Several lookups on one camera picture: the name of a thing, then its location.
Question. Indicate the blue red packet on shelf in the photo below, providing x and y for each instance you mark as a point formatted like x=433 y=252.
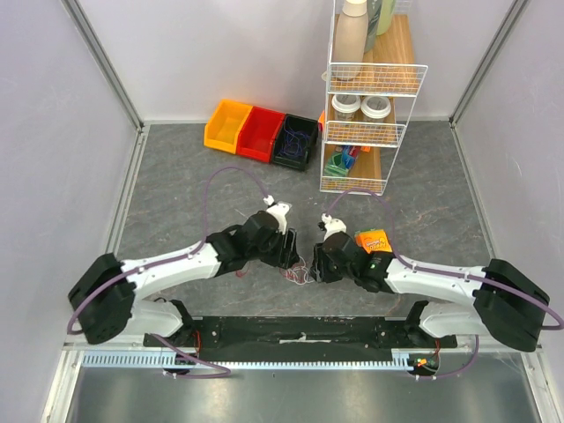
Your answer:
x=352 y=152

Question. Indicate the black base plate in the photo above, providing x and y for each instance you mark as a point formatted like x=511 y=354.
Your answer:
x=303 y=338

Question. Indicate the left paper cup with lid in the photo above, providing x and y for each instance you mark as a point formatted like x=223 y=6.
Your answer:
x=345 y=106

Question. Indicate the yellow storage bin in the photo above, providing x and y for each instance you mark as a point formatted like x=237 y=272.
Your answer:
x=223 y=129

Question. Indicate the grey-green bottle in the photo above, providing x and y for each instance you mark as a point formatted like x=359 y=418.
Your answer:
x=374 y=9

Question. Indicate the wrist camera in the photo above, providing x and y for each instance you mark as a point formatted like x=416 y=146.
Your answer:
x=279 y=211
x=330 y=226

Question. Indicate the red storage bin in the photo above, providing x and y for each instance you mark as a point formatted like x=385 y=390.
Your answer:
x=258 y=133

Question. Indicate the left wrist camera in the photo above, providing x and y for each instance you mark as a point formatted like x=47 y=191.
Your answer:
x=279 y=211

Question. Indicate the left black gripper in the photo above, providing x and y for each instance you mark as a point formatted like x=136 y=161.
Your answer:
x=287 y=256

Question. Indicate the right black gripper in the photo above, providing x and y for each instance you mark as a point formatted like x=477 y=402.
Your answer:
x=322 y=263

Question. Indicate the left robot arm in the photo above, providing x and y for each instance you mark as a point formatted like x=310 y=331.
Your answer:
x=111 y=299

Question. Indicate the light green bottle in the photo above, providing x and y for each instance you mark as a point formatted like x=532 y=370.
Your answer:
x=386 y=16

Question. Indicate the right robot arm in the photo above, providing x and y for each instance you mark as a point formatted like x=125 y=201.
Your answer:
x=496 y=300

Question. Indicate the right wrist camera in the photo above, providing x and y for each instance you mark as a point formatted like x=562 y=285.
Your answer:
x=330 y=226

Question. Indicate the beige bottle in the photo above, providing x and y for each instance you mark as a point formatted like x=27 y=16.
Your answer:
x=349 y=40

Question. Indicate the white wire shelf rack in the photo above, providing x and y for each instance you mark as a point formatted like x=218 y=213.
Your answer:
x=370 y=94

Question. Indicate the orange green sponge pack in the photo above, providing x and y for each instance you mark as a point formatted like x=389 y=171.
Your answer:
x=373 y=240

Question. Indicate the black storage bin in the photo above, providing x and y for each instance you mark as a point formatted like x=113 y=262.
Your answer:
x=295 y=143

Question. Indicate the slotted cable duct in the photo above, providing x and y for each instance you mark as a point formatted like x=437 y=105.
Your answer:
x=400 y=361

